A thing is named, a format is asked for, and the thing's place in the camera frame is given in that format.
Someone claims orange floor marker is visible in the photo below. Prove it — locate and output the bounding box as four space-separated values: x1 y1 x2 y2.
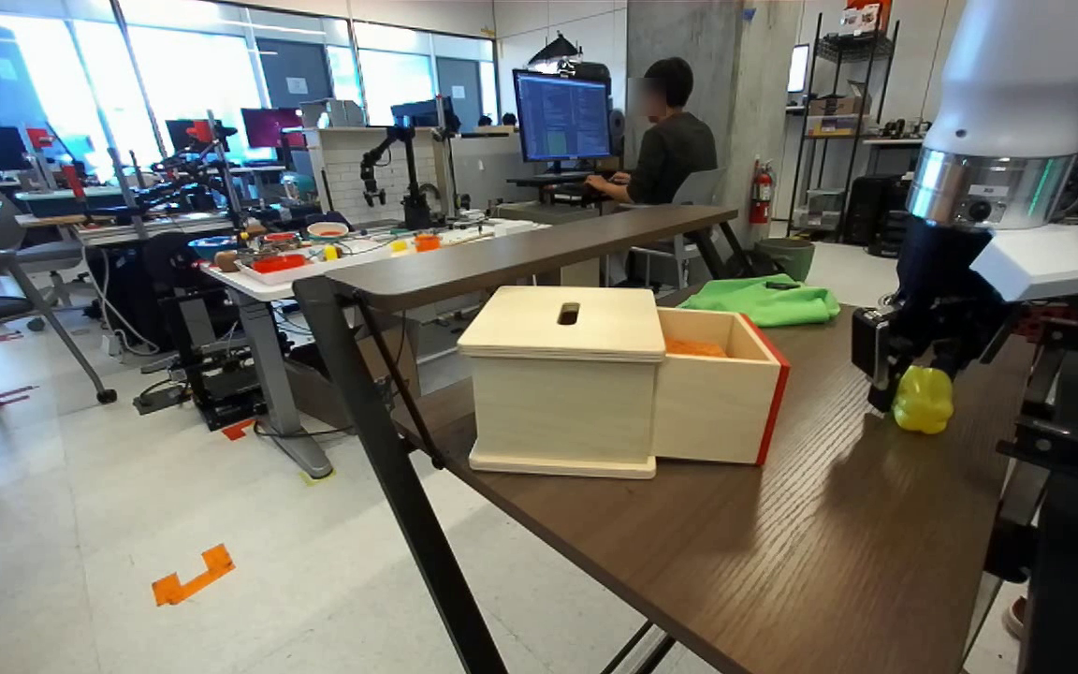
146 540 241 612

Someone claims dark green bin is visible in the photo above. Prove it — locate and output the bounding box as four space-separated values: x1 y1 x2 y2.
744 234 819 284

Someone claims computer monitor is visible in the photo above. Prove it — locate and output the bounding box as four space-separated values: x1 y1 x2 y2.
508 63 619 171

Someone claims black computer tower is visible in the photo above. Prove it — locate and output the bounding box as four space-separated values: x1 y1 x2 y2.
171 296 271 433

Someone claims metal shelf rack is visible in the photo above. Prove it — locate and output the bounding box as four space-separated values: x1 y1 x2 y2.
786 9 929 249

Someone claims white work table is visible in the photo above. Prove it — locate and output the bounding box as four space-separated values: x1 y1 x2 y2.
194 213 555 483

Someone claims green cloth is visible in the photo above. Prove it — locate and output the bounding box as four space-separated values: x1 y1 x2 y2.
677 270 844 335

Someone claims dark wood high table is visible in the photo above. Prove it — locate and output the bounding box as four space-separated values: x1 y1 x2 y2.
292 203 741 674

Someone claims wooden drawer with orange front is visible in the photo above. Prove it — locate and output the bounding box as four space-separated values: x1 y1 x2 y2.
653 304 793 473

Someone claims light wooden drawer cabinet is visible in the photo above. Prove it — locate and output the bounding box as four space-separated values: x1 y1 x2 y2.
454 282 670 483

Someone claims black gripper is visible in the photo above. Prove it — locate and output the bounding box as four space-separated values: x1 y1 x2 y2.
851 213 1008 417

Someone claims red fire extinguisher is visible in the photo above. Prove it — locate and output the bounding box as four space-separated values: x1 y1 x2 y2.
744 155 779 234

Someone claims person in dark shirt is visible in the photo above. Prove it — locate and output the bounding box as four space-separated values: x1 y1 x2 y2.
579 52 723 211

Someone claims red tray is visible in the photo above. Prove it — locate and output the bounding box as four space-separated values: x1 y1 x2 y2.
246 249 315 276

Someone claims yellow toy bell pepper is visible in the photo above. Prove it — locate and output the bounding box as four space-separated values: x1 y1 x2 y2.
892 360 958 440

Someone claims black robot mount stand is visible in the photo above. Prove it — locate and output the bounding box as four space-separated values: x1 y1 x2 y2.
982 291 1078 674

